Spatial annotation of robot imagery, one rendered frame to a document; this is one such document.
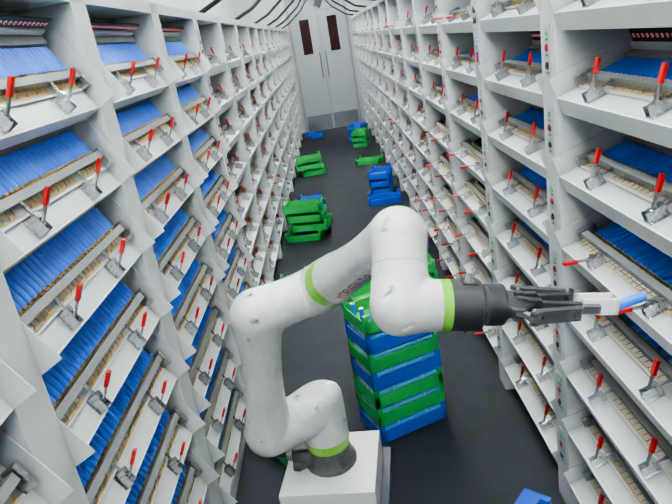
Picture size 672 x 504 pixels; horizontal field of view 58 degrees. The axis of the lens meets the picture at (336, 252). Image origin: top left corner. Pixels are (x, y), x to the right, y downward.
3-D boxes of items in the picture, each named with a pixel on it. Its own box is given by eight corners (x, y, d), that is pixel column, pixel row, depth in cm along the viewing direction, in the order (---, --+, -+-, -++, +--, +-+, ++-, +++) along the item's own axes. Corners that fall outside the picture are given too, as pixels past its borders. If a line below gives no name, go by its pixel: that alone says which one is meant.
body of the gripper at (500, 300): (489, 295, 101) (544, 294, 101) (477, 276, 109) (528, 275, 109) (485, 335, 103) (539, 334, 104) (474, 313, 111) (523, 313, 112)
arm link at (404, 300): (368, 341, 109) (372, 331, 99) (366, 275, 113) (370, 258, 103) (445, 341, 110) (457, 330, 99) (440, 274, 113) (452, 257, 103)
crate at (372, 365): (372, 374, 225) (369, 355, 223) (349, 352, 243) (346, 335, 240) (439, 348, 235) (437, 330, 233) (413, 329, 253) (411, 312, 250)
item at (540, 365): (561, 423, 191) (544, 391, 187) (505, 334, 248) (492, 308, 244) (621, 395, 188) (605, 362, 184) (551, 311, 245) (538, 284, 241)
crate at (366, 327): (366, 336, 220) (363, 317, 217) (343, 317, 238) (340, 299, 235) (435, 311, 230) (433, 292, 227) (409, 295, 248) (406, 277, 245)
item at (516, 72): (549, 110, 158) (528, 61, 153) (488, 90, 215) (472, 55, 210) (622, 70, 155) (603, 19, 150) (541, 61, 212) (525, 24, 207)
